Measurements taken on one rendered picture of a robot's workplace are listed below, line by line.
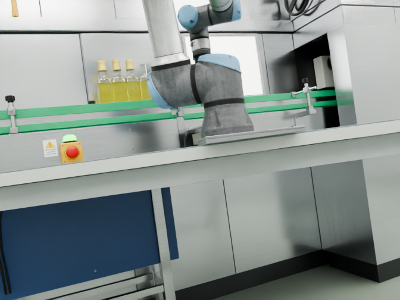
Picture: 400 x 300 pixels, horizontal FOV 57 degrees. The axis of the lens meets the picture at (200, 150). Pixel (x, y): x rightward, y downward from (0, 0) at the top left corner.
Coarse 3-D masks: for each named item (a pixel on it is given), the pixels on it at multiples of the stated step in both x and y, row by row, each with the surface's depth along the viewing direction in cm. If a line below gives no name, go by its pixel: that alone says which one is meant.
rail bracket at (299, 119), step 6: (306, 78) 170; (306, 84) 170; (306, 90) 170; (294, 96) 180; (306, 96) 171; (306, 108) 171; (312, 108) 170; (300, 114) 174; (306, 114) 170; (300, 120) 179
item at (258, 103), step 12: (252, 96) 172; (264, 96) 175; (276, 96) 177; (288, 96) 180; (300, 96) 182; (312, 96) 185; (324, 96) 189; (192, 108) 161; (252, 108) 172; (264, 108) 174; (276, 108) 177; (288, 108) 179
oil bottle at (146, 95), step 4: (140, 76) 155; (144, 76) 155; (140, 80) 154; (144, 80) 154; (140, 84) 154; (144, 84) 154; (140, 88) 154; (144, 88) 154; (144, 92) 154; (148, 92) 155; (144, 96) 154; (148, 96) 155
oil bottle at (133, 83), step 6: (126, 78) 152; (132, 78) 152; (138, 78) 154; (126, 84) 152; (132, 84) 152; (138, 84) 153; (132, 90) 152; (138, 90) 153; (132, 96) 152; (138, 96) 153
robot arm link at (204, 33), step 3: (207, 27) 140; (204, 30) 138; (207, 30) 140; (189, 33) 140; (198, 33) 137; (201, 33) 138; (204, 33) 138; (207, 33) 139; (189, 36) 141; (192, 36) 139; (195, 36) 138; (198, 36) 138; (201, 36) 138; (204, 36) 138; (207, 36) 139; (192, 39) 139
